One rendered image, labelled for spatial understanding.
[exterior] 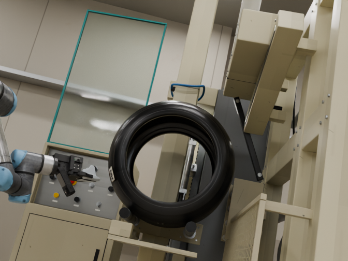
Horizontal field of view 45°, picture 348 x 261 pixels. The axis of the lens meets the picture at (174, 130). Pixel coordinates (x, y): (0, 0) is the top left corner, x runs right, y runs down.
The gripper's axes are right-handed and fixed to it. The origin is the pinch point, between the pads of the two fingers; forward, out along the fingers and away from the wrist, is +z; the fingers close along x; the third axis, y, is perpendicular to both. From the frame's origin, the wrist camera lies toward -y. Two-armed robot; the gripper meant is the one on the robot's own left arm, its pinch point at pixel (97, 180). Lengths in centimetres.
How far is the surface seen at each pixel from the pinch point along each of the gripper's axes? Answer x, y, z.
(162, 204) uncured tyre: -13.1, -9.0, 23.7
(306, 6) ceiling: 87, 316, 320
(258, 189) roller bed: -18, 6, 78
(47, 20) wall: 353, 348, 77
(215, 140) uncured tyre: -30, 18, 40
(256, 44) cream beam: -61, 48, 36
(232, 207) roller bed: -9, -3, 68
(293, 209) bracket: -75, -23, 27
